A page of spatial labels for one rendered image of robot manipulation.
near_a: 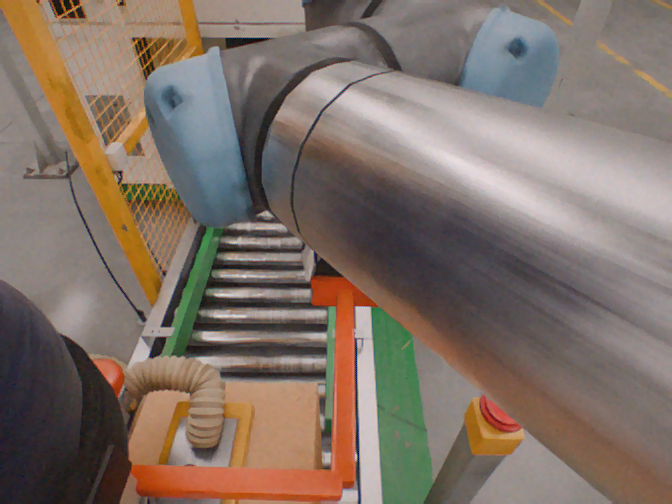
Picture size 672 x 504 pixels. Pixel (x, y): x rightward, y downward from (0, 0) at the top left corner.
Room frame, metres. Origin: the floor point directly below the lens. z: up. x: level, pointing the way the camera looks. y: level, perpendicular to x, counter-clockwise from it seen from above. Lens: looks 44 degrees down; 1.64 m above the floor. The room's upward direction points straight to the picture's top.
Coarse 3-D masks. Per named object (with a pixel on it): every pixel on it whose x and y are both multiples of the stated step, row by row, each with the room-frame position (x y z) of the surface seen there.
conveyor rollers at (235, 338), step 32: (256, 224) 1.28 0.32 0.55; (224, 256) 1.10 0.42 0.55; (256, 256) 1.10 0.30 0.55; (288, 256) 1.10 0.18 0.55; (224, 288) 0.94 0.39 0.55; (256, 288) 0.94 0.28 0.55; (288, 288) 0.94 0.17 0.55; (224, 320) 0.82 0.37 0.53; (256, 320) 0.82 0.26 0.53; (288, 320) 0.81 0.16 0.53; (320, 320) 0.81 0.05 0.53; (320, 384) 0.58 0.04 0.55; (320, 416) 0.49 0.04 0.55
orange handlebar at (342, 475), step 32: (352, 320) 0.28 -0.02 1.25; (352, 352) 0.24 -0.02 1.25; (352, 384) 0.20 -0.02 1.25; (352, 416) 0.17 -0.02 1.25; (352, 448) 0.14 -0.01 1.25; (160, 480) 0.12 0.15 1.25; (192, 480) 0.12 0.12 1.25; (224, 480) 0.12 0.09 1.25; (256, 480) 0.12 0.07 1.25; (288, 480) 0.12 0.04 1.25; (320, 480) 0.12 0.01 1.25; (352, 480) 0.12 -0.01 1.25
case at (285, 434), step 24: (240, 384) 0.37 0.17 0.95; (264, 384) 0.37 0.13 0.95; (288, 384) 0.37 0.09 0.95; (312, 384) 0.37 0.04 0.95; (144, 408) 0.32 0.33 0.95; (168, 408) 0.32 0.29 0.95; (264, 408) 0.32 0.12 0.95; (288, 408) 0.32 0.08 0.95; (312, 408) 0.32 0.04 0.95; (144, 432) 0.28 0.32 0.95; (264, 432) 0.28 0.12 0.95; (288, 432) 0.28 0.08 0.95; (312, 432) 0.28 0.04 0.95; (144, 456) 0.24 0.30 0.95; (264, 456) 0.24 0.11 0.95; (288, 456) 0.24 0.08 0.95; (312, 456) 0.24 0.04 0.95
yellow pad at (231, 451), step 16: (176, 416) 0.23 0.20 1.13; (224, 416) 0.23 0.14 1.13; (240, 416) 0.23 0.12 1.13; (176, 432) 0.20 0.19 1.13; (224, 432) 0.20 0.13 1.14; (240, 432) 0.21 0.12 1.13; (176, 448) 0.18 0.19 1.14; (192, 448) 0.18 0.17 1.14; (208, 448) 0.18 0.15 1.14; (224, 448) 0.18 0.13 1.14; (240, 448) 0.19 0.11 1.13; (160, 464) 0.17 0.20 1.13; (176, 464) 0.17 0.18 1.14; (192, 464) 0.16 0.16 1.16; (208, 464) 0.17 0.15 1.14; (224, 464) 0.17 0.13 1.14; (240, 464) 0.17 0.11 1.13
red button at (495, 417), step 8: (480, 400) 0.30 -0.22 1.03; (488, 400) 0.29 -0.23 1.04; (480, 408) 0.28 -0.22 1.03; (488, 408) 0.28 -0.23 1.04; (496, 408) 0.28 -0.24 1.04; (488, 416) 0.27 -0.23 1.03; (496, 416) 0.27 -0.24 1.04; (504, 416) 0.27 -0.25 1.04; (496, 424) 0.26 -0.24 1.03; (504, 424) 0.26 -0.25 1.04; (512, 424) 0.26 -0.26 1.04
